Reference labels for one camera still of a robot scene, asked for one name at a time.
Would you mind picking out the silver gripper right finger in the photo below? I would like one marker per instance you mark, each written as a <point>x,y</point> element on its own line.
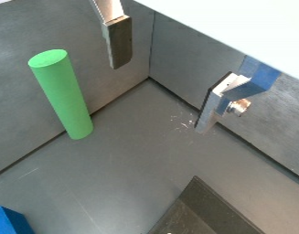
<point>227,95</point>

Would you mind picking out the blue foam shape board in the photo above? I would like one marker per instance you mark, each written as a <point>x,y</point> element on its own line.
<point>14,222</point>

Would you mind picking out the green oval cylinder peg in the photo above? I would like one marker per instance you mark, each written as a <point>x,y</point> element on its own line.
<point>55,75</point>

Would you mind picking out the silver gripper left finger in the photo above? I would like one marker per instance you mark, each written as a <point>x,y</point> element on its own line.
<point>117,28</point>

